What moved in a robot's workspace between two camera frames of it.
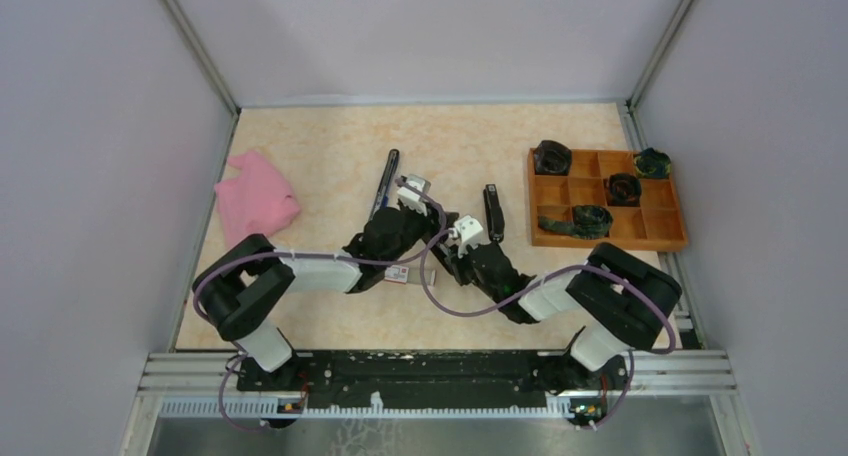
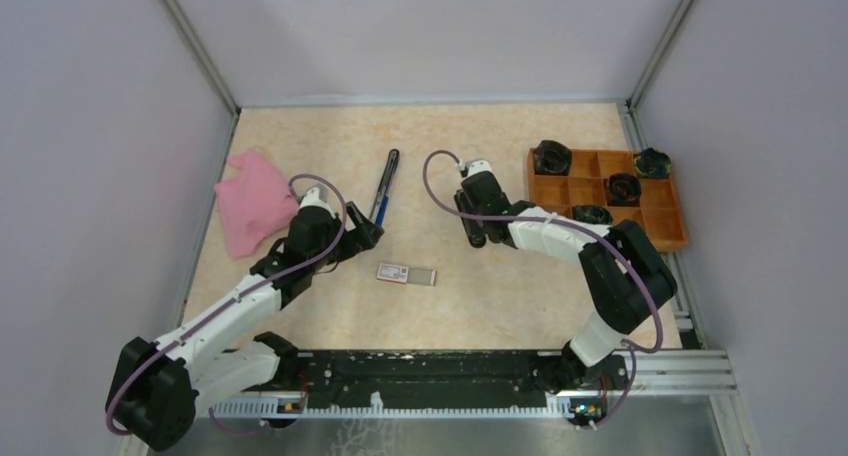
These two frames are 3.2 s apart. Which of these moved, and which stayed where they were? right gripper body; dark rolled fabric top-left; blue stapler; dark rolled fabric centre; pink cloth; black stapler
Moved: right gripper body; black stapler
Stayed: pink cloth; dark rolled fabric top-left; blue stapler; dark rolled fabric centre
